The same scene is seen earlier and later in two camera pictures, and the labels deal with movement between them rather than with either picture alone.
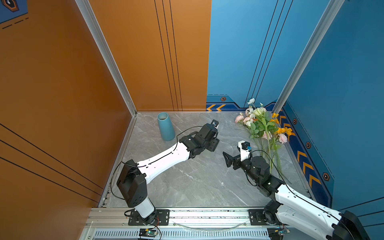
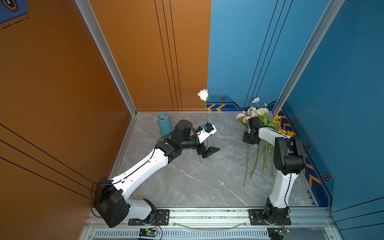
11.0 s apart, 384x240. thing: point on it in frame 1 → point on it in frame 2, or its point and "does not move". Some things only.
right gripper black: (236, 160) → (245, 140)
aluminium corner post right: (312, 47) does not move
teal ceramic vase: (166, 128) does not move
